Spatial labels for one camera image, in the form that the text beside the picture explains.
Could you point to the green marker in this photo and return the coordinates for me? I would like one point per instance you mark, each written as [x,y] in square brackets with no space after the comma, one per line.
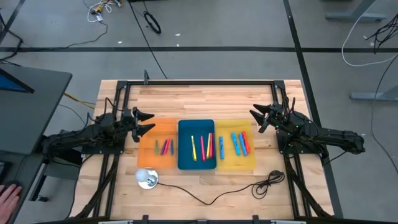
[156,147]

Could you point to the white bulb lamp silver base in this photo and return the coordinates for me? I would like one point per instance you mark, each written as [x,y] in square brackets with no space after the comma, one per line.
[146,179]

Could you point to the yellow translucent plastic bin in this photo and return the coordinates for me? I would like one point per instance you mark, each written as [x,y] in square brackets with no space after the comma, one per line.
[230,161]

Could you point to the grey desk leg foot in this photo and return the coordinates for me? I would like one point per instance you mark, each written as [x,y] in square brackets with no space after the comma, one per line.
[373,96]
[354,16]

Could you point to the light blue marker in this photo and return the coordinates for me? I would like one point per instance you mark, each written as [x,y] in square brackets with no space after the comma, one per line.
[242,145]
[235,144]
[221,147]

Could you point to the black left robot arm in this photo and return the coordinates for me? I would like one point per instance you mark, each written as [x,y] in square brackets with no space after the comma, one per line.
[77,140]

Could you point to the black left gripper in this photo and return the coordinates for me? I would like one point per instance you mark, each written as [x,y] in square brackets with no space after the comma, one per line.
[128,122]

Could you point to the person's hand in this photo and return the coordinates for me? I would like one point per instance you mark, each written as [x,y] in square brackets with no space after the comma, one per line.
[9,202]

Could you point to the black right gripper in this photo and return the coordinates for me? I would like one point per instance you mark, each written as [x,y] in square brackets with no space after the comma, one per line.
[280,116]

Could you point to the yellow highlighter pen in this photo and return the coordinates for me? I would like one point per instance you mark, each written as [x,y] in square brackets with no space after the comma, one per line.
[193,148]
[208,146]

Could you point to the short pink highlighter pen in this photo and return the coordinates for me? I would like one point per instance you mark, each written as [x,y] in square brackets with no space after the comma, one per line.
[167,146]

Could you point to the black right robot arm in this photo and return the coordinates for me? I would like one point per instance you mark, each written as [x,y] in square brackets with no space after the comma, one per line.
[335,138]

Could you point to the blue plastic bin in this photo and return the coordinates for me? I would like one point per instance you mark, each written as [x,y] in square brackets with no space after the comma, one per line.
[185,130]

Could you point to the orange translucent plastic bin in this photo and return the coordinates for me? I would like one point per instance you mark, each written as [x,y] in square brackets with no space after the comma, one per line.
[149,155]

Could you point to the red marker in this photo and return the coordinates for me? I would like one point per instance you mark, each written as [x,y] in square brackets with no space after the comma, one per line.
[246,142]

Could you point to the slim blue highlighter pen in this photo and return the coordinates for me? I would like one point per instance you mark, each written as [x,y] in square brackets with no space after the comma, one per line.
[171,147]

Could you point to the black clamp post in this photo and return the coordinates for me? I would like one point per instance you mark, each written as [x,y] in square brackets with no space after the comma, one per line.
[146,77]

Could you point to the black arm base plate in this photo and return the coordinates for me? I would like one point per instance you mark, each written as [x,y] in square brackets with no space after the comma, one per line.
[93,151]
[281,149]

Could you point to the monitor with blue screen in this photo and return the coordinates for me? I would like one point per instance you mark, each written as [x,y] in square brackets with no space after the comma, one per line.
[12,84]

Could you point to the black frame bracket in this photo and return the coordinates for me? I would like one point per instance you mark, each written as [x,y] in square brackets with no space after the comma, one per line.
[145,219]
[256,219]

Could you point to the purple marker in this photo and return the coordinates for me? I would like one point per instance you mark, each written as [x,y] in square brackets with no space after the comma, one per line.
[163,147]

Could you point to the dark grey desk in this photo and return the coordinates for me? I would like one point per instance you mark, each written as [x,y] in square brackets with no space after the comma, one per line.
[31,118]

